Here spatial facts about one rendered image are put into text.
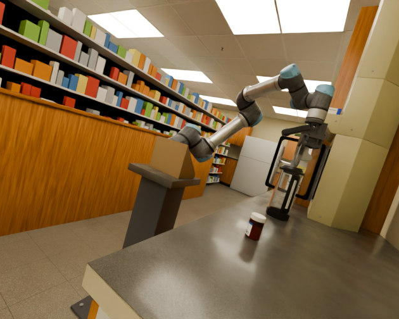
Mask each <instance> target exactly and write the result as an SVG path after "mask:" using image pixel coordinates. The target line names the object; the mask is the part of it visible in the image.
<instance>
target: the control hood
mask: <svg viewBox="0 0 399 319"><path fill-rule="evenodd" d="M342 117H343V115H335V114H331V113H328V114H327V116H326V119H325V121H324V123H328V126H327V128H326V132H327V133H328V136H327V139H325V140H326V141H327V142H331V141H332V140H333V139H334V137H335V135H336V134H337V132H338V129H339V125H340V123H341V120H342Z"/></svg>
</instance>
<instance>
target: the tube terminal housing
mask: <svg viewBox="0 0 399 319"><path fill-rule="evenodd" d="M347 100H348V101H347ZM346 102H347V103H346ZM345 105H346V106H345ZM344 109H345V110H344ZM343 110H344V112H343ZM343 110H342V112H341V115H343V117H342V120H341V123H340V125H339V129H338V132H337V134H336V135H335V137H334V139H333V140H332V141H331V144H330V146H329V149H330V150H331V151H330V153H329V156H328V159H327V162H326V166H325V168H324V171H323V174H322V177H321V179H320V182H319V185H318V188H317V190H316V193H315V196H314V199H313V201H310V204H309V206H308V213H307V218H309V219H312V220H315V221H316V222H320V223H323V224H324V225H327V226H330V227H334V228H340V229H343V230H349V231H352V232H358V230H359V228H360V225H361V223H362V220H363V218H364V215H365V212H366V210H367V207H368V205H369V201H370V200H371V196H372V193H373V192H374V188H375V186H376V183H377V180H378V178H379V175H380V173H381V170H382V168H383V165H384V162H385V159H386V157H387V154H388V151H389V149H390V146H391V143H392V141H393V138H394V136H395V133H396V130H397V128H398V125H399V86H397V85H395V84H392V83H391V82H389V81H387V80H385V79H381V78H362V77H357V78H356V80H355V82H354V84H353V86H352V88H351V90H350V92H349V94H348V96H347V98H346V101H345V104H344V106H343Z"/></svg>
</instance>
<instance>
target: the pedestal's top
mask: <svg viewBox="0 0 399 319"><path fill-rule="evenodd" d="M128 170H130V171H132V172H135V173H137V174H139V175H142V176H143V177H146V178H148V179H150V180H152V181H154V182H157V183H159V184H161V185H164V186H165V187H168V188H170V189H174V188H179V187H189V186H194V185H199V184H200V181H201V179H199V178H196V177H194V178H181V179H177V178H175V177H173V176H171V175H168V174H166V173H163V172H161V171H159V170H157V169H154V168H152V167H150V166H149V164H145V163H129V166H128Z"/></svg>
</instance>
